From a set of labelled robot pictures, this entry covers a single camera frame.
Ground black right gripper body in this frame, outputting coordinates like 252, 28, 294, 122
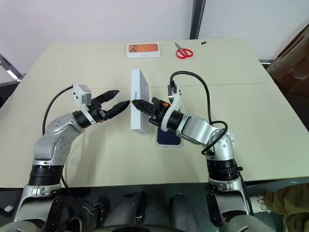
147, 96, 169, 127

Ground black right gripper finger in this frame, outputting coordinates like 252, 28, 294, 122
134, 103, 155, 116
131, 99, 155, 110

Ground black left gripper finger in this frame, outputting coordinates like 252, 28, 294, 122
92, 89, 120, 104
105, 101, 131, 118

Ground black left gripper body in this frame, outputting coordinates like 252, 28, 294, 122
88, 100, 110, 124

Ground white phone box lid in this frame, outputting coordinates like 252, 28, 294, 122
130, 68, 152, 136

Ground dark blue smartphone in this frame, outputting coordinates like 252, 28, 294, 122
156, 127, 182, 145

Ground white phone box base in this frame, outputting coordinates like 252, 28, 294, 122
154, 125, 185, 147

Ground white box with orange print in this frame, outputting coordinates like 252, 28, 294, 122
126, 43, 162, 59

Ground dark grey rounded leg cover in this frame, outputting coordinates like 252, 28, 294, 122
109, 191, 148, 228

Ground olive green clothing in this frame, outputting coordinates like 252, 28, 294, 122
262, 183, 309, 232

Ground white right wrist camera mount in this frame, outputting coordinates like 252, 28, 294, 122
160, 81, 183, 132

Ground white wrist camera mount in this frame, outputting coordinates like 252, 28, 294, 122
160, 81, 183, 132
72, 83, 96, 126

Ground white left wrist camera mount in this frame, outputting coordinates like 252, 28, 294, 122
72, 83, 96, 126

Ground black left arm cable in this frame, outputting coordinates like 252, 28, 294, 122
42, 86, 88, 226

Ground red handled scissors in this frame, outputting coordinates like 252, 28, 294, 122
174, 42, 195, 59

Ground grey metal frame leg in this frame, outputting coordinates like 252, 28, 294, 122
0, 54, 25, 85

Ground dark vertical door frame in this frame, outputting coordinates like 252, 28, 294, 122
189, 0, 207, 40

